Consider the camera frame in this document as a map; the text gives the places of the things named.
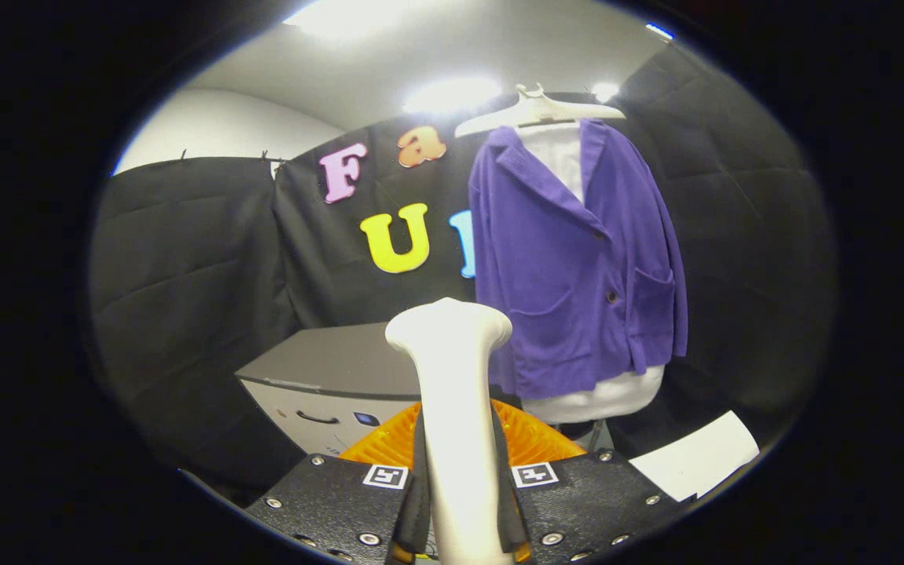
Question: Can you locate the white clothes hanger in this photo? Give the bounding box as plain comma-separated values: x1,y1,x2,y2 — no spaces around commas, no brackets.
454,82,627,140

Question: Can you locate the white paper sheet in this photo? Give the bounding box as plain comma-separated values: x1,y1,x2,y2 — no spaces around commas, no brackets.
629,410,760,503

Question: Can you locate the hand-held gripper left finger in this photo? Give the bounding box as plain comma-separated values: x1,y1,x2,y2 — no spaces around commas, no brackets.
246,400,431,565

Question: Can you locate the large square ceiling light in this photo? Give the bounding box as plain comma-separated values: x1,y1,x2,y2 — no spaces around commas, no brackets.
283,0,414,40

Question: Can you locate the white garment steamer head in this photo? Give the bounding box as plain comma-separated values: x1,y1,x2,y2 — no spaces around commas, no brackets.
385,297,514,565

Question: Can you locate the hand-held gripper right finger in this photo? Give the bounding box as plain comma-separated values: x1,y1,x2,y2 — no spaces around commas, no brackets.
490,399,687,565

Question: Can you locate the grey cabinet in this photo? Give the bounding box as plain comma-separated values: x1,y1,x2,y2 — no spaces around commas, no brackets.
235,322,523,457

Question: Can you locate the black backdrop cloth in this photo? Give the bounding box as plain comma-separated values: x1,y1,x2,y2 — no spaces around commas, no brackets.
89,43,837,503

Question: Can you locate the white shirt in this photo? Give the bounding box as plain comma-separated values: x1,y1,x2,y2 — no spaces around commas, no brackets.
516,122,666,425

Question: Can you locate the purple corduroy jacket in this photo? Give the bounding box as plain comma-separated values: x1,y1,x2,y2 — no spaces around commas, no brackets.
468,118,690,401

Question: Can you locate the grey metal stand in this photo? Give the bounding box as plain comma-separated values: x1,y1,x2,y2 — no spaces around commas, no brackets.
574,420,614,454

